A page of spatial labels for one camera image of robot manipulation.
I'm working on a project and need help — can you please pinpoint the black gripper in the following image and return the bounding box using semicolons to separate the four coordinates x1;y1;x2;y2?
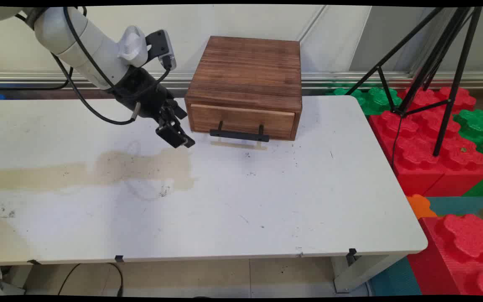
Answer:
109;66;196;149

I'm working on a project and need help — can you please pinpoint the black bar drawer handle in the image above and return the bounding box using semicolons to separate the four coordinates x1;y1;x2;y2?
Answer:
209;121;270;143

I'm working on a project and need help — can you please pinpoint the wooden cabinet door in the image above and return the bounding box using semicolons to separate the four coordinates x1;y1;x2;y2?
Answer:
190;104;296;140

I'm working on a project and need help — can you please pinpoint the brown wooden drawer cabinet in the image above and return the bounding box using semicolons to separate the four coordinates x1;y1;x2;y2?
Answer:
185;36;303;141

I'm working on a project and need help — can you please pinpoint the green foam brick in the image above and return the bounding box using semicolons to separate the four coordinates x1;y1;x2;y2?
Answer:
325;82;404;116
452;109;483;197

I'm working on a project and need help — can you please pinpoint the white table leg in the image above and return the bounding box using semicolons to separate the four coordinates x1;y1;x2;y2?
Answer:
332;253;410;294

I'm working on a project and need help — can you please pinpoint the large red foam brick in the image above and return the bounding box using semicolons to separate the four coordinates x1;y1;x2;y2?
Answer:
369;87;483;197
407;214;483;297

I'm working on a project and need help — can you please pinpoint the orange foam brick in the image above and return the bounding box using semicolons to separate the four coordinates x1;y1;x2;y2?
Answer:
406;194;438;220

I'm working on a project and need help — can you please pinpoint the teal foam mat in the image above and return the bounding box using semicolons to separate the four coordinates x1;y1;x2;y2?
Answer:
426;196;483;217
369;256;423;297

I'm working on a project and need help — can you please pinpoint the black tripod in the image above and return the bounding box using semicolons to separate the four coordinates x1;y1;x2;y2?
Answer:
345;6;483;158

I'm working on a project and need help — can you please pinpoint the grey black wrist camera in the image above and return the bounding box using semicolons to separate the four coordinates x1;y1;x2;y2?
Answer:
145;29;178;71

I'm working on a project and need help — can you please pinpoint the black gripper cable silver plug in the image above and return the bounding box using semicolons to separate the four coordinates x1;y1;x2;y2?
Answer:
50;54;141;125

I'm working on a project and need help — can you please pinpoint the black camera cable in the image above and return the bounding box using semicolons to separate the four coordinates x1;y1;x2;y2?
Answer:
62;6;171;89

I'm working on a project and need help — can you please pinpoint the aluminium wall rail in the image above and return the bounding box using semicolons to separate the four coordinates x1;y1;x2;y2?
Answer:
0;71;483;96

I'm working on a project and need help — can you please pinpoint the black floor cable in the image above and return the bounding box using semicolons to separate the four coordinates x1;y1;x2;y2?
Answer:
57;263;124;297

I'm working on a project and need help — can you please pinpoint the thin black tripod cable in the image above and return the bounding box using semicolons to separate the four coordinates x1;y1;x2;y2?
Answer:
392;115;402;169

